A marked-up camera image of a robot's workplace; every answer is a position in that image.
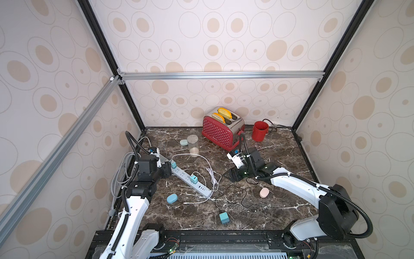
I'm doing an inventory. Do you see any teal charger plug white cable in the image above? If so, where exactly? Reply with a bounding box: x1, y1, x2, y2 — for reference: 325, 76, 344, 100
169, 153, 222, 192

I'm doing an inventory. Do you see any blue earbud case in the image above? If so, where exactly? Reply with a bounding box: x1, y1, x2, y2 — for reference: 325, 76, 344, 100
167, 194, 178, 204

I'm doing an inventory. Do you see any white power strip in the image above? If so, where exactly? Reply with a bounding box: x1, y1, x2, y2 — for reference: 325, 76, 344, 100
158, 155, 212, 199

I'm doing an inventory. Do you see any teal charger with white cable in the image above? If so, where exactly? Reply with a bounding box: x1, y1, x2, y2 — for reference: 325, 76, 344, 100
182, 171, 216, 205

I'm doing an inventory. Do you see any teal charger with black cable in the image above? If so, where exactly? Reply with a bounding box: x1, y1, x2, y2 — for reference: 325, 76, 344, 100
215, 182, 259, 225

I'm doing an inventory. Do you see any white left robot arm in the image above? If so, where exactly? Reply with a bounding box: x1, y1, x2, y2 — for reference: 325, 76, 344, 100
100, 153, 171, 259

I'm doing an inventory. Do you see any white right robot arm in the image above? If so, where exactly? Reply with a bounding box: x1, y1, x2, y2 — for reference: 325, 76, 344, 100
225, 148, 374, 248

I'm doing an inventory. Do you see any pink earbud case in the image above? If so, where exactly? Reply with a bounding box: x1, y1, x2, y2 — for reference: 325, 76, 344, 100
259, 187, 270, 199

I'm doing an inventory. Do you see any red plastic cup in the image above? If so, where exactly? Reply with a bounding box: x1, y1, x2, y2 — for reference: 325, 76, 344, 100
252, 121, 269, 142

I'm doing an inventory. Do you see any red polka dot toaster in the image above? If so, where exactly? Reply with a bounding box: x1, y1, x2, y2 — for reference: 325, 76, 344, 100
202, 107, 245, 151

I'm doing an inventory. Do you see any mint green earbud case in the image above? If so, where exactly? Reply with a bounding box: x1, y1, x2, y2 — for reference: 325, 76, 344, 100
180, 139, 188, 146

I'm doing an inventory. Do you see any clear jar with rice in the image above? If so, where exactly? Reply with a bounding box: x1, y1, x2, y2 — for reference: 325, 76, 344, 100
187, 134, 199, 158

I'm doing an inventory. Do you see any yellow toast slice front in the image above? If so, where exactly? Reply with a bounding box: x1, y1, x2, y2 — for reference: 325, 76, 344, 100
211, 113, 226, 124

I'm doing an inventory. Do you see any yellow toast slice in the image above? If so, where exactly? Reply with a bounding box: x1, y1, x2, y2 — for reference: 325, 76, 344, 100
217, 107, 232, 120
211, 113, 226, 124

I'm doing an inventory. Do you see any yellow toast slice back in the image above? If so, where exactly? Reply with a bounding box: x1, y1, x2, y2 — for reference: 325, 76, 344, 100
217, 107, 232, 120

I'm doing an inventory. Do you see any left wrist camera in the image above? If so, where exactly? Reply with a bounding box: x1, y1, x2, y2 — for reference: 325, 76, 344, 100
148, 147, 162, 168

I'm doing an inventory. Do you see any grey power strip cord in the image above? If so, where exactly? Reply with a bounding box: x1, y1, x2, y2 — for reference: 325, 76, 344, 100
110, 135, 153, 214

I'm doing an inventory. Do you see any toaster black power cord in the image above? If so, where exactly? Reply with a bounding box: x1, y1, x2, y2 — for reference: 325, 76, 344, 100
261, 118, 292, 133

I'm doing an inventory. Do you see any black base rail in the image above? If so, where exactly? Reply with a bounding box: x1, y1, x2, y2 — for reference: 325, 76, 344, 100
85, 229, 364, 259

